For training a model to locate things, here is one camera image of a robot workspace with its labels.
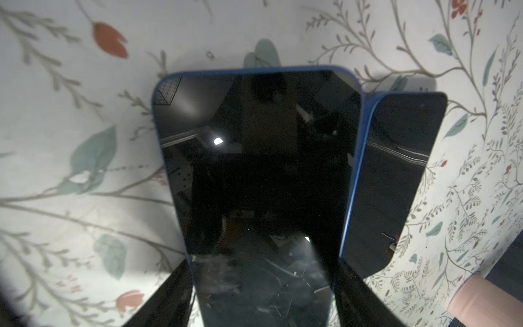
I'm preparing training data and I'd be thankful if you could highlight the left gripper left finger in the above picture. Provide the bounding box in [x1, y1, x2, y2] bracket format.
[124, 260, 193, 327]

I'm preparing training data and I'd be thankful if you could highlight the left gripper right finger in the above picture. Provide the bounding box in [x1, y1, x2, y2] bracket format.
[334, 258, 404, 327]

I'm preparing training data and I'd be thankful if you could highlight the blue-edged black smartphone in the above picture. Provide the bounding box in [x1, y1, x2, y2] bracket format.
[152, 66, 361, 326]

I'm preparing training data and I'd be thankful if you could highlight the pink pen cup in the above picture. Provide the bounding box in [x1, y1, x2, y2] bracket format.
[448, 274, 523, 327]

